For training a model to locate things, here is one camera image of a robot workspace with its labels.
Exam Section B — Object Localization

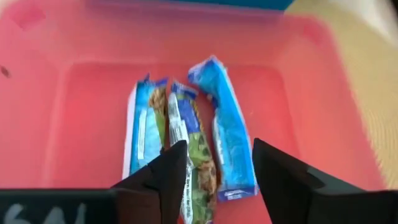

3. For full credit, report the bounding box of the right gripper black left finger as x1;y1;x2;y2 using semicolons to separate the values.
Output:
0;139;188;224

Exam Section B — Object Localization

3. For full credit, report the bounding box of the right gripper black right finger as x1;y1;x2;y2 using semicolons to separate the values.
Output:
252;138;398;224

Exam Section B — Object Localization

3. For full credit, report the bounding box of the oatmeal raisin granola bar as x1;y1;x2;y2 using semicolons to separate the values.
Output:
167;81;219;224

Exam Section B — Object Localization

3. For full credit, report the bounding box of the granola bar blue green wrapper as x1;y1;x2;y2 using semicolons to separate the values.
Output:
122;73;170;180

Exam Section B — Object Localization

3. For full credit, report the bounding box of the pink plastic bin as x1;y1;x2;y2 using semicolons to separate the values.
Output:
0;0;389;224

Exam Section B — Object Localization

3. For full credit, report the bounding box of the woven round placemat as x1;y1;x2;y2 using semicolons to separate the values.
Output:
284;0;398;191

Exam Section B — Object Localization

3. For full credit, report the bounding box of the teal plastic bin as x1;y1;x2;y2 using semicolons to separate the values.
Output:
174;0;295;11

